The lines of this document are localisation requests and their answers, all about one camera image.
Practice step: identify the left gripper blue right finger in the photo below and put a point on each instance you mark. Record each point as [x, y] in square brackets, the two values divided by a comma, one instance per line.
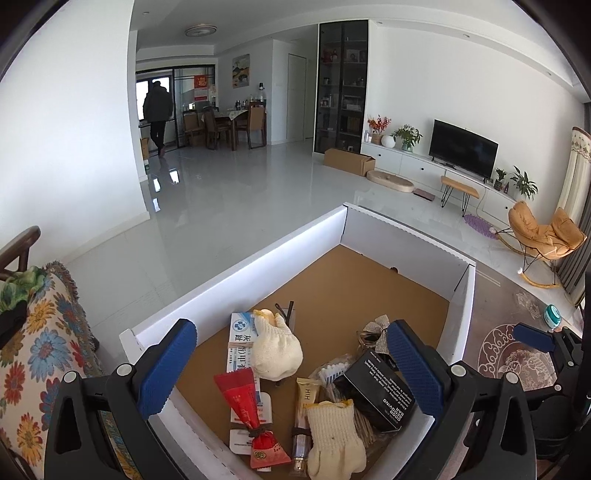
[421, 367]

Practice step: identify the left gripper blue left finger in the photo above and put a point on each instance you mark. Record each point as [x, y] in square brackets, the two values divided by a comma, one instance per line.
[160, 366]

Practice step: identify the black rectangular box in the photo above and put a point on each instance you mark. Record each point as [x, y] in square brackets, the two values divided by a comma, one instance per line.
[379, 393]

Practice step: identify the rhinestone gold hair clip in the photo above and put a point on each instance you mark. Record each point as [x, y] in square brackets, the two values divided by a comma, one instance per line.
[373, 337]

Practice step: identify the blue white medicine box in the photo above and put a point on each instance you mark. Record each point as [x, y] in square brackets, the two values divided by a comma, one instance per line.
[242, 334]

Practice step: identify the gold cosmetic tube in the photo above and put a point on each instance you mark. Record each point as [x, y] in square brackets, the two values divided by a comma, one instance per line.
[307, 395]

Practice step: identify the cream knit glove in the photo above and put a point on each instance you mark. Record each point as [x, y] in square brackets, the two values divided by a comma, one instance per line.
[337, 451]
[276, 352]

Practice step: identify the red candy pouch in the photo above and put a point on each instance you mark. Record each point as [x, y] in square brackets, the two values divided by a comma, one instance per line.
[238, 390]

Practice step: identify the black framed glasses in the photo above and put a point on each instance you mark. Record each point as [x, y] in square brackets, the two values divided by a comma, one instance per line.
[287, 313]

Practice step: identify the teal white round container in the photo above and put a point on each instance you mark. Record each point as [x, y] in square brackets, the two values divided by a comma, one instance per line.
[552, 316]

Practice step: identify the white cardboard box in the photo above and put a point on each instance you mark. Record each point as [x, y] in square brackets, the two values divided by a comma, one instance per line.
[340, 271]

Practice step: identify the grey curtain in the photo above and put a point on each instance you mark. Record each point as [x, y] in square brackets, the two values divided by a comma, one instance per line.
[572, 270]

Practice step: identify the orange lounge chair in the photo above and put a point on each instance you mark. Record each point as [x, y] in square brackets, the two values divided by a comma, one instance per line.
[536, 242]

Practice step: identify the white tv console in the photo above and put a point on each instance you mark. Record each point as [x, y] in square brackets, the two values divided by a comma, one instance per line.
[426, 174]

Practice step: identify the wooden bench stool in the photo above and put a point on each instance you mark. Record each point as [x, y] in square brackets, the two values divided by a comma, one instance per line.
[450, 185]

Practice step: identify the beige pet bed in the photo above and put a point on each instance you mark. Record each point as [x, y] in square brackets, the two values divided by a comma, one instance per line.
[391, 181]

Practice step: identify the leafy plant by tv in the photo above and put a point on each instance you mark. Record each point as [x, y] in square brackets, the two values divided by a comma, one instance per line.
[525, 189]

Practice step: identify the brown cardboard carton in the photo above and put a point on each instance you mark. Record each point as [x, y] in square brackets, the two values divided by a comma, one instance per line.
[350, 162]

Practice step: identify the black flat television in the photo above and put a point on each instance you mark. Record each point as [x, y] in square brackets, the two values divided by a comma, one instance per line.
[463, 148]

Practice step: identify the green potted plant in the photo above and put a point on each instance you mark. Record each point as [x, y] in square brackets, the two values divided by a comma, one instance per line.
[409, 136]

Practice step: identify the red flower vase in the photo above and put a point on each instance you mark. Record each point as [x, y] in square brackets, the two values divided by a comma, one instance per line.
[378, 126]

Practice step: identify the dining table with chairs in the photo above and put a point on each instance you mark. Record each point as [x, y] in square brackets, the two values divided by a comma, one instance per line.
[213, 125]

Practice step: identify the person in dark clothes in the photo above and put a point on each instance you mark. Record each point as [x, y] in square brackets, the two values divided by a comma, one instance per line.
[157, 109]

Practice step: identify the black glass display cabinet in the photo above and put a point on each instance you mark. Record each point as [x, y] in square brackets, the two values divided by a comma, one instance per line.
[342, 85]

